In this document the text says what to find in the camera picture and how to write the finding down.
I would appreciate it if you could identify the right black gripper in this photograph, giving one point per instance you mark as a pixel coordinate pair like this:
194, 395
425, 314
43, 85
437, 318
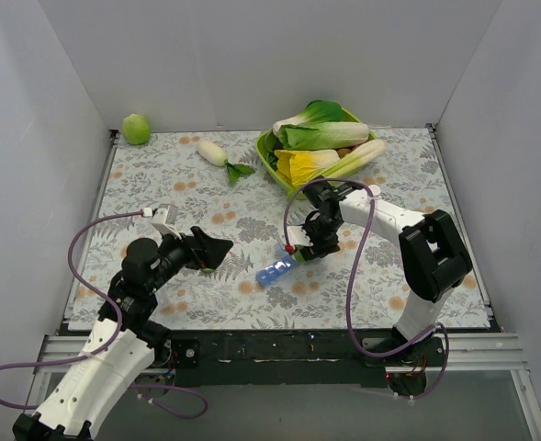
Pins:
321, 243

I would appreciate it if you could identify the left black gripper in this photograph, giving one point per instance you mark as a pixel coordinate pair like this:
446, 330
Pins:
197, 249

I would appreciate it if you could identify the blue weekly pill organizer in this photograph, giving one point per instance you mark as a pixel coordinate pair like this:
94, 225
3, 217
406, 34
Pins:
276, 270

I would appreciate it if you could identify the green pill bottle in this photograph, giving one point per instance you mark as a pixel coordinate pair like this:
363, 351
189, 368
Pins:
303, 255

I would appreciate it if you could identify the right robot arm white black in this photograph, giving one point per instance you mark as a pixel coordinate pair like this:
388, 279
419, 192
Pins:
434, 257

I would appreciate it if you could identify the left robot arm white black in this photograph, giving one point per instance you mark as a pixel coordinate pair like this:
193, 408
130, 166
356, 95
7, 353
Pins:
123, 341

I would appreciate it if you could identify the white pill bottle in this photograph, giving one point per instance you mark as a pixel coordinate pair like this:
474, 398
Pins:
375, 191

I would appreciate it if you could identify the yellow napa cabbage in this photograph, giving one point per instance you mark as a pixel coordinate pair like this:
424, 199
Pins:
295, 168

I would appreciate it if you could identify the green celery stalk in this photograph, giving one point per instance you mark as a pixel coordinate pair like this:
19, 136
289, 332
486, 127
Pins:
356, 159

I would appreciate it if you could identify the white radish with leaves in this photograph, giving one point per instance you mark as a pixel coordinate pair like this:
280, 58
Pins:
211, 152

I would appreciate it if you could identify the green bok choy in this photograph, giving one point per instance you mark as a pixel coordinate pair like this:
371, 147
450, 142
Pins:
320, 126

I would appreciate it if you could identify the green round cabbage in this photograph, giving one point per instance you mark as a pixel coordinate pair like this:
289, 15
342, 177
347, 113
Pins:
136, 129

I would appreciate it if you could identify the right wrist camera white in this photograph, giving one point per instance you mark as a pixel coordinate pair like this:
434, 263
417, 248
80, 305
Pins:
297, 237

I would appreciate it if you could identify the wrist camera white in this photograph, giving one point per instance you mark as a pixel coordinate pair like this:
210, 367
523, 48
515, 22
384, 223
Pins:
297, 237
163, 220

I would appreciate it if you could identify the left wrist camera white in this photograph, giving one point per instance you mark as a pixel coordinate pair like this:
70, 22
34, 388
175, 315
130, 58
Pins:
163, 220

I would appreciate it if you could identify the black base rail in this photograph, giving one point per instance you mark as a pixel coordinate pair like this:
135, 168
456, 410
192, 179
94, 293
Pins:
191, 359

